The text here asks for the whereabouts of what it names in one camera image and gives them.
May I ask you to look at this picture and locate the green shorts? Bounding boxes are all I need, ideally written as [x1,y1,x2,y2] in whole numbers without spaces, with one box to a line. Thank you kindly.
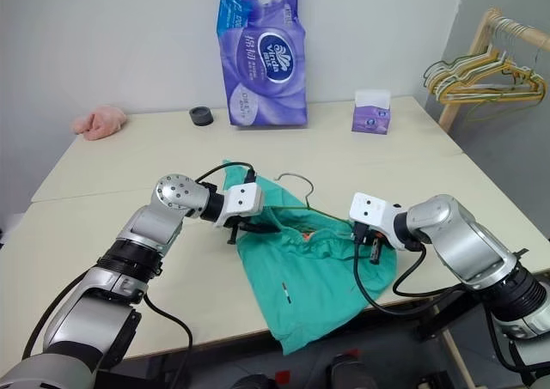
[220,160,400,357]

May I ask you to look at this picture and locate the thin light green hanger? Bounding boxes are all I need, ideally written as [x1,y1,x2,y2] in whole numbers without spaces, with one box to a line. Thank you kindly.
[465,100,524,123]

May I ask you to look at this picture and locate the pink plush cloth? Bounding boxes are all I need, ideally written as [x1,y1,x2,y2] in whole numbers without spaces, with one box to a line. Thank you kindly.
[70,105,128,143]

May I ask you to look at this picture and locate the black table leg bracket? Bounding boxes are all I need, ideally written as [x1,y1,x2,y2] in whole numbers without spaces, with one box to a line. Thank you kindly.
[413,289,489,343]

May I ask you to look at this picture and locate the small purple tissue box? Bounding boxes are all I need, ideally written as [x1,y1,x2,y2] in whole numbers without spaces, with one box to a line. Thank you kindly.
[351,88,394,135]

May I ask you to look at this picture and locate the dark rounded shape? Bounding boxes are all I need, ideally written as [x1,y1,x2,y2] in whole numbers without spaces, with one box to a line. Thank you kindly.
[327,353,376,389]

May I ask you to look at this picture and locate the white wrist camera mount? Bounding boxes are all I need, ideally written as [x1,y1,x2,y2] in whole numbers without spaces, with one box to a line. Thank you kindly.
[212,182,265,228]
[348,191,408,252]

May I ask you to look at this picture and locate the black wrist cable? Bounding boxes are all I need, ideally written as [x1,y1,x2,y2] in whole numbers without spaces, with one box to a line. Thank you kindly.
[194,161,258,187]
[352,222,474,318]

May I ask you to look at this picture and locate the black round cap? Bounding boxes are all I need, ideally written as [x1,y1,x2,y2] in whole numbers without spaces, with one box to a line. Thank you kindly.
[188,106,215,129]

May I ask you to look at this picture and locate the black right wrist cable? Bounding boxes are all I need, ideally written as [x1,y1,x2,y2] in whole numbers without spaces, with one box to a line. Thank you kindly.
[352,222,474,318]

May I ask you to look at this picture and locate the light wooden clothes rack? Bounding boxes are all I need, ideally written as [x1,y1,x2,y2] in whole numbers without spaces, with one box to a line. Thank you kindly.
[437,7,550,133]

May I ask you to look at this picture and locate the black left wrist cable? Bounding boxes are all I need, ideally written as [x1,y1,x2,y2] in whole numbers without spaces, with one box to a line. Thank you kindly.
[194,161,258,187]

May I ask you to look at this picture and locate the purple Vinda tissue bag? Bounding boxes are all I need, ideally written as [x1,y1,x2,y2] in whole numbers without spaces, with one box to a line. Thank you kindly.
[212,0,310,129]

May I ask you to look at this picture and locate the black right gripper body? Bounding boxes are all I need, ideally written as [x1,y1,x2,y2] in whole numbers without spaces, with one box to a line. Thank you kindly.
[357,224,391,249]

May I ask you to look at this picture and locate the light wooden table leg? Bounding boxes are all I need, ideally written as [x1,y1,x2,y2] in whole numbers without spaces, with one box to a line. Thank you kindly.
[441,327,479,389]

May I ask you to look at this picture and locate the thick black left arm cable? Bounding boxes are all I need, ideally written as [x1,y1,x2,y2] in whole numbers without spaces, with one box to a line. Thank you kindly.
[143,295,194,389]

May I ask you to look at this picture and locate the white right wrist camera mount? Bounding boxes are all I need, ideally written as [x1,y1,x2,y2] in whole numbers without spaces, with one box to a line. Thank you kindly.
[348,191,408,252]

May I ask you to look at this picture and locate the olive wire hanger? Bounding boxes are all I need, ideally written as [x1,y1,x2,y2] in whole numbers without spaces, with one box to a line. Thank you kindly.
[264,172,360,229]

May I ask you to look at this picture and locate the bundle of hangers on rack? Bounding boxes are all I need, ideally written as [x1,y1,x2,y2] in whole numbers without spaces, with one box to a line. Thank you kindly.
[428,53,510,97]

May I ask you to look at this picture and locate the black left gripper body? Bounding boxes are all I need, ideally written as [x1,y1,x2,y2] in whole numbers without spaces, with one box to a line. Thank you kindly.
[220,215,254,236]

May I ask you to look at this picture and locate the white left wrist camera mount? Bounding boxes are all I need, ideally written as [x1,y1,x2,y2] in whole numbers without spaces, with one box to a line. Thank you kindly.
[212,182,265,228]

